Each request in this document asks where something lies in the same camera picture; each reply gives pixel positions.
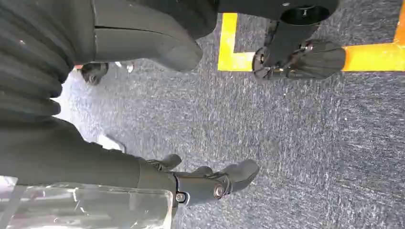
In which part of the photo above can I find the orange floor tape strip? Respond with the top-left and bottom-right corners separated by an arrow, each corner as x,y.
342,0 -> 405,72

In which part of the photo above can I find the yellow floor tape corner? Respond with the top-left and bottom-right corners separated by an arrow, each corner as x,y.
217,12 -> 256,72

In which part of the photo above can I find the black caster wheel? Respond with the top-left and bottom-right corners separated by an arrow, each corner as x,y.
80,62 -> 109,85

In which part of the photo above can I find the ribbed grey right arm sleeve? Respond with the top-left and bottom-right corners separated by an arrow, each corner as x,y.
0,0 -> 96,128

